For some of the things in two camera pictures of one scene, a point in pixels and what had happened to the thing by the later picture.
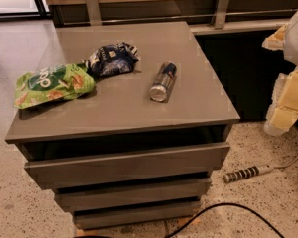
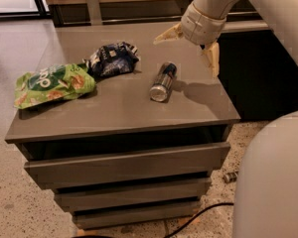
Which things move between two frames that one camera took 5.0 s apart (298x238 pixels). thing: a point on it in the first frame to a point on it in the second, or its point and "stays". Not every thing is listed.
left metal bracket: [93, 8] stays
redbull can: [163, 83] stays
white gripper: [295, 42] to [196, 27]
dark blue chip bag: [112, 59] stays
